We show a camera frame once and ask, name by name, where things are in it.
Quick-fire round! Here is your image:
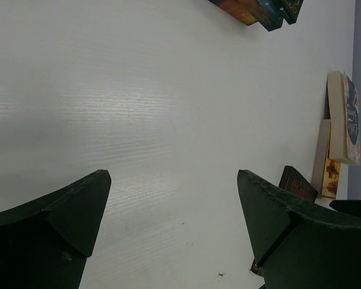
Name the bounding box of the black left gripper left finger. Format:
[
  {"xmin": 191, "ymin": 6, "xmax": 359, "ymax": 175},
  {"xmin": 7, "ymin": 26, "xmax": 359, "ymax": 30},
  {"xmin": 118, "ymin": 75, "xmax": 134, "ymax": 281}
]
[{"xmin": 0, "ymin": 170, "xmax": 111, "ymax": 288}]

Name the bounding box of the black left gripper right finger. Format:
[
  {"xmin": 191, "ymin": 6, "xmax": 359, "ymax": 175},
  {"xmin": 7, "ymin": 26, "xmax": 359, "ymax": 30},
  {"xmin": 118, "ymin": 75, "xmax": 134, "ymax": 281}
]
[{"xmin": 237, "ymin": 170, "xmax": 361, "ymax": 288}]

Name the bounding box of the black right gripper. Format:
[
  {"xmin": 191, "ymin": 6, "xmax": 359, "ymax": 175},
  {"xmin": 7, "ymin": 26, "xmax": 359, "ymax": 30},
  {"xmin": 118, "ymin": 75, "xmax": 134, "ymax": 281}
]
[{"xmin": 330, "ymin": 200, "xmax": 361, "ymax": 217}]

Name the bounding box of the brown orange Leonard Tulane book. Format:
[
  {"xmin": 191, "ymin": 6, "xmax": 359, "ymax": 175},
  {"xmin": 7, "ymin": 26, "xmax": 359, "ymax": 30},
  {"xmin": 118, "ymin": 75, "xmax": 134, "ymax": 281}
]
[{"xmin": 251, "ymin": 165, "xmax": 319, "ymax": 276}]

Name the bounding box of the floral white Little Women book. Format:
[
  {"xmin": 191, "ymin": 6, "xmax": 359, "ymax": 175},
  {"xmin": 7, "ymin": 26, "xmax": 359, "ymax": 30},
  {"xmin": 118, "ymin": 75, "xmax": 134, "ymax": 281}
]
[{"xmin": 327, "ymin": 71, "xmax": 361, "ymax": 166}]

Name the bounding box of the Animal Farm green book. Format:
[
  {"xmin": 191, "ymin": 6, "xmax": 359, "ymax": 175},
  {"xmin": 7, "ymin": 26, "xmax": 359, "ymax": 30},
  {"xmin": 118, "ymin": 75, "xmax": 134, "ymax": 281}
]
[{"xmin": 278, "ymin": 0, "xmax": 303, "ymax": 25}]

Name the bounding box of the Nineteen Eighty-Four blue book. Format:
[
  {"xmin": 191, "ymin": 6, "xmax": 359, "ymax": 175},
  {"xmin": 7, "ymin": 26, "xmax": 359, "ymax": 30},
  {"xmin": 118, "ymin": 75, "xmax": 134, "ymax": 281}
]
[{"xmin": 255, "ymin": 0, "xmax": 283, "ymax": 31}]

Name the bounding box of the Three Days to See book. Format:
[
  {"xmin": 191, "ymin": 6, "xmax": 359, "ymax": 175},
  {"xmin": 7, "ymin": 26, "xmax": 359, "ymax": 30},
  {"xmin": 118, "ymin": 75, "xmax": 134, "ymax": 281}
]
[{"xmin": 209, "ymin": 0, "xmax": 257, "ymax": 26}]

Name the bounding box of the yellow orange book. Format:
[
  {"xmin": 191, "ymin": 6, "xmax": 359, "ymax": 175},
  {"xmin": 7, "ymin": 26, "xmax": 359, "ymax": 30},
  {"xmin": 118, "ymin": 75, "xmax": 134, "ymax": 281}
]
[{"xmin": 311, "ymin": 119, "xmax": 341, "ymax": 200}]

